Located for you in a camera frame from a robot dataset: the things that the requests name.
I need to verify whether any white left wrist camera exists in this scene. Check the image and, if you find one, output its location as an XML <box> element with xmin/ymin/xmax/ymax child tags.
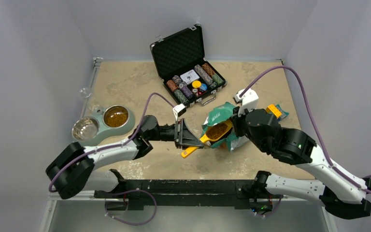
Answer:
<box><xmin>172</xmin><ymin>103</ymin><xmax>186</xmax><ymax>120</ymax></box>

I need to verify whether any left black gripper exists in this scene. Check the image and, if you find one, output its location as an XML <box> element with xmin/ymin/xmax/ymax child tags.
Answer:
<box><xmin>146</xmin><ymin>117</ymin><xmax>202</xmax><ymax>149</ymax></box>

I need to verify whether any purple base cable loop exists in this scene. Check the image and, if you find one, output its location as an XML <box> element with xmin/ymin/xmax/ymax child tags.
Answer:
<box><xmin>104</xmin><ymin>189</ymin><xmax>158</xmax><ymax>227</ymax></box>

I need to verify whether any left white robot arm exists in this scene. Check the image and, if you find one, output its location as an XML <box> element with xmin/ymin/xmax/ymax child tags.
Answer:
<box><xmin>45</xmin><ymin>115</ymin><xmax>204</xmax><ymax>200</ymax></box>

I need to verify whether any toy brick block stack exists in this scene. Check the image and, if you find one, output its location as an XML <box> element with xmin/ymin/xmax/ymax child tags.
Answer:
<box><xmin>265</xmin><ymin>104</ymin><xmax>289</xmax><ymax>121</ymax></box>

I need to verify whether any clear glass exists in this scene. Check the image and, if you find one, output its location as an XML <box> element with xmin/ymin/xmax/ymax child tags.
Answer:
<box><xmin>78</xmin><ymin>87</ymin><xmax>92</xmax><ymax>101</ymax></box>

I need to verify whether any green double pet bowl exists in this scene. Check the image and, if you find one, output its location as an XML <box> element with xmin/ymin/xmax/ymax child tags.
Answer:
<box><xmin>71</xmin><ymin>105</ymin><xmax>135</xmax><ymax>146</ymax></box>

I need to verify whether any black poker chip case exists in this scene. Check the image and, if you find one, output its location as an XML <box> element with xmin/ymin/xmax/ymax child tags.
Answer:
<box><xmin>150</xmin><ymin>24</ymin><xmax>227</xmax><ymax>107</ymax></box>

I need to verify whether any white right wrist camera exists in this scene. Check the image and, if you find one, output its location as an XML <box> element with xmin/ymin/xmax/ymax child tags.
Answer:
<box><xmin>233</xmin><ymin>88</ymin><xmax>259</xmax><ymax>117</ymax></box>

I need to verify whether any green dog food bag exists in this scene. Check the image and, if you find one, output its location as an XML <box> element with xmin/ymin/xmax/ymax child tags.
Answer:
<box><xmin>200</xmin><ymin>102</ymin><xmax>249</xmax><ymax>152</ymax></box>

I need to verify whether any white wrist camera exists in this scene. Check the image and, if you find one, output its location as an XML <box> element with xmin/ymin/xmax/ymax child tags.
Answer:
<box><xmin>233</xmin><ymin>88</ymin><xmax>259</xmax><ymax>117</ymax></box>
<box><xmin>172</xmin><ymin>103</ymin><xmax>186</xmax><ymax>120</ymax></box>

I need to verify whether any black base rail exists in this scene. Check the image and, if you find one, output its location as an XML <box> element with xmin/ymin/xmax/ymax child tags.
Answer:
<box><xmin>94</xmin><ymin>179</ymin><xmax>280</xmax><ymax>210</ymax></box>

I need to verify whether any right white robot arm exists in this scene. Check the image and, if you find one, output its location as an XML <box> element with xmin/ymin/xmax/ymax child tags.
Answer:
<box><xmin>230</xmin><ymin>107</ymin><xmax>371</xmax><ymax>219</ymax></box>

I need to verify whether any yellow plastic scoop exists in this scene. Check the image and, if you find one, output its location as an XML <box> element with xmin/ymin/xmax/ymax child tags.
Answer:
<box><xmin>181</xmin><ymin>120</ymin><xmax>232</xmax><ymax>158</ymax></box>

